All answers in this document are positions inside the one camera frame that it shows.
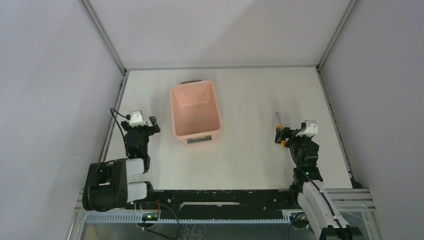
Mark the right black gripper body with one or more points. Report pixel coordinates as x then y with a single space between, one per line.
296 144

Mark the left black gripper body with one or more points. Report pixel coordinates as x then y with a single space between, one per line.
139 129

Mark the orange black screwdriver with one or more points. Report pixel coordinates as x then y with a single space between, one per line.
279 139

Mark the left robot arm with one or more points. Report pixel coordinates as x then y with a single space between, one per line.
106 185

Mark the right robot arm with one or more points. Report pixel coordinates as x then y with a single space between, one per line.
308 188

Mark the pink plastic bin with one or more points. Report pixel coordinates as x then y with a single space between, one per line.
195 112

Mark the small green circuit board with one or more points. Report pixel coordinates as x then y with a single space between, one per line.
150 217

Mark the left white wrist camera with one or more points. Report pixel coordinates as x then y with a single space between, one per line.
136 119

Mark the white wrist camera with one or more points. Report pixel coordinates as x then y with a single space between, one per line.
309 128
136 119

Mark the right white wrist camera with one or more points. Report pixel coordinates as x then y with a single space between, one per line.
309 128

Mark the black mounting rail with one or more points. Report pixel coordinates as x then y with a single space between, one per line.
234 205

